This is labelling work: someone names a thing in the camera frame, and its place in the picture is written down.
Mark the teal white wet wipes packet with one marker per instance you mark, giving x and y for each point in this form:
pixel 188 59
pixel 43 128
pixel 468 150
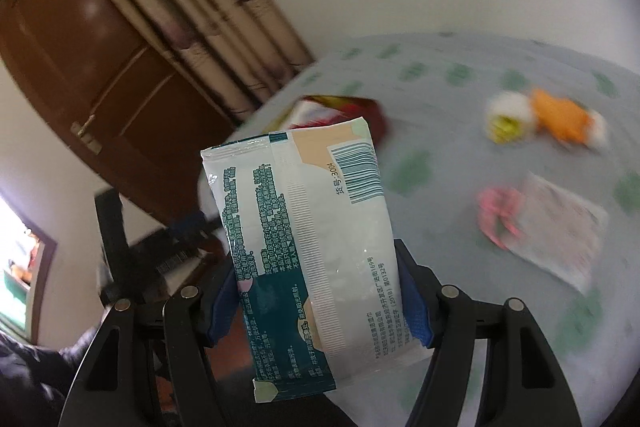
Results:
pixel 310 232

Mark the beige leaf print curtain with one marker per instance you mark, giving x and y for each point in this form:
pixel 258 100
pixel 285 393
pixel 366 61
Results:
pixel 190 17

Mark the pink ribbon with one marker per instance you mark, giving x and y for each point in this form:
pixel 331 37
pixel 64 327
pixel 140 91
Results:
pixel 495 212

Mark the orange plush toy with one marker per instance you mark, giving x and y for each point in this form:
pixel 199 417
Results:
pixel 560 117

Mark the bright window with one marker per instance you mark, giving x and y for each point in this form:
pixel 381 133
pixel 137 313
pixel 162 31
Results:
pixel 20 267

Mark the brown wooden door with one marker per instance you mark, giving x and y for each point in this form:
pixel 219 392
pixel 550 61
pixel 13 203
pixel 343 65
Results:
pixel 75 32

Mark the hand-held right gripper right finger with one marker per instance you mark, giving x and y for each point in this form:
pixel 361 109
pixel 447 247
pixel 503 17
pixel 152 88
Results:
pixel 417 314

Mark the white fluffy ball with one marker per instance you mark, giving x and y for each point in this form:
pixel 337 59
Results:
pixel 596 132

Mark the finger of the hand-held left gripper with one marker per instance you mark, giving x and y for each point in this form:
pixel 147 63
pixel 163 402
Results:
pixel 192 223

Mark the person's dark clothing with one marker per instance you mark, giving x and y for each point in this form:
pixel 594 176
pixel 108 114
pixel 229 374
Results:
pixel 30 382

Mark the white floral print sachet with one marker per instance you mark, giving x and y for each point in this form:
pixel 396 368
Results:
pixel 555 232

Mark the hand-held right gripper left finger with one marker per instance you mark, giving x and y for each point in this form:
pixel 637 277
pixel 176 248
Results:
pixel 222 312

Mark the white fluffy plush item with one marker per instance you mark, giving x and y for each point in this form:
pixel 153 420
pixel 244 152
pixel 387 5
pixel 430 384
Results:
pixel 507 107

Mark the red tin box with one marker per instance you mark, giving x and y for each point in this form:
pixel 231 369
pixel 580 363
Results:
pixel 372 117

